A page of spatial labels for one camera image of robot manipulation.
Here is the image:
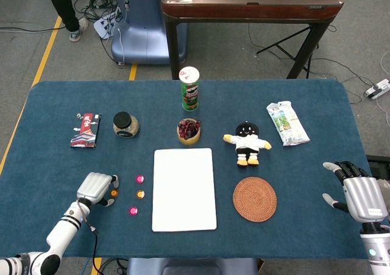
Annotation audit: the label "white green snack bag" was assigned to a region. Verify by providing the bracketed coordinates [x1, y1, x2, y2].
[266, 101, 311, 147]

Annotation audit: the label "white magnetic board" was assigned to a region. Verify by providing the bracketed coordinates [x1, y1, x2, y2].
[151, 148, 218, 233]

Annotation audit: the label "thin black floor cable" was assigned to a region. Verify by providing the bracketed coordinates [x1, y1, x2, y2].
[0, 23, 66, 34]

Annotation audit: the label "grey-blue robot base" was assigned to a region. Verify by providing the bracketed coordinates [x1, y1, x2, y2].
[126, 257, 259, 275]

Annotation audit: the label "white floor cable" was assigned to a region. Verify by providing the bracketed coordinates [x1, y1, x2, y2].
[376, 51, 390, 117]

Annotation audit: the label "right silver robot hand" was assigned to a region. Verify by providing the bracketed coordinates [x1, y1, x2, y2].
[322, 161, 388, 224]

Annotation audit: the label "glass jar black lid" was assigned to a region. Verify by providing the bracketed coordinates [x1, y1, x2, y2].
[113, 112, 140, 138]

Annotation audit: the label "green Pringles can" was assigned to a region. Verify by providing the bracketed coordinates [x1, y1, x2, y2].
[178, 66, 201, 111]

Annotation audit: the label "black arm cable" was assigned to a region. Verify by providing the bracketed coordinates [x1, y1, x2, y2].
[76, 199, 101, 275]

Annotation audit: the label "brown mahjong table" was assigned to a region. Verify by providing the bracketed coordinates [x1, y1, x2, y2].
[160, 0, 345, 80]

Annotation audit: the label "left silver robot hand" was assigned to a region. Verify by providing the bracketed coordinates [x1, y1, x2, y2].
[76, 171, 119, 208]

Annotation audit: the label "blue wheeled machine base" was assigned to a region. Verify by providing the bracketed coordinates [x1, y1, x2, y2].
[110, 0, 188, 65]

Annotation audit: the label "black metal stand legs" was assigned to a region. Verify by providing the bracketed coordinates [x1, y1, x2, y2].
[255, 26, 320, 71]

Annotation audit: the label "thin white cable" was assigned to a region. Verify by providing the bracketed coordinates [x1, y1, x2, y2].
[116, 12, 126, 66]

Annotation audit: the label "long black floor cable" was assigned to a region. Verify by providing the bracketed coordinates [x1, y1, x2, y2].
[247, 23, 374, 105]

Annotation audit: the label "black plush doll white shirt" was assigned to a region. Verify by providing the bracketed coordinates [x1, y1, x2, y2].
[223, 121, 272, 168]

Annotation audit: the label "dark red grape bunch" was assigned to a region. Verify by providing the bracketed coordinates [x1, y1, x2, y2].
[178, 119, 201, 140]

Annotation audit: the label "white power strip with plugs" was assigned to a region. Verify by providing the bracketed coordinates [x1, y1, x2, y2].
[93, 11, 122, 40]

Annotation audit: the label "black box beside table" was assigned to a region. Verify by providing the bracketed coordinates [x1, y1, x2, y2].
[366, 154, 390, 169]

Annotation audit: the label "tangled black cable bundle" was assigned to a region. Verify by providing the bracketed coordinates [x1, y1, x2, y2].
[83, 0, 122, 23]

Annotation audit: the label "blue table cloth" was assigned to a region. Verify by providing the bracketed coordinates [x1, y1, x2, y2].
[0, 79, 381, 259]

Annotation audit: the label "person in black trousers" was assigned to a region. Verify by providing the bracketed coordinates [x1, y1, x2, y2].
[44, 0, 89, 43]

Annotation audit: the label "brown woven round coaster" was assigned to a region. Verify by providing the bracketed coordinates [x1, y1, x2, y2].
[232, 176, 278, 223]

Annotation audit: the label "yellow round cup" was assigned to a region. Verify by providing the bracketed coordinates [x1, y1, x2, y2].
[176, 118, 202, 146]

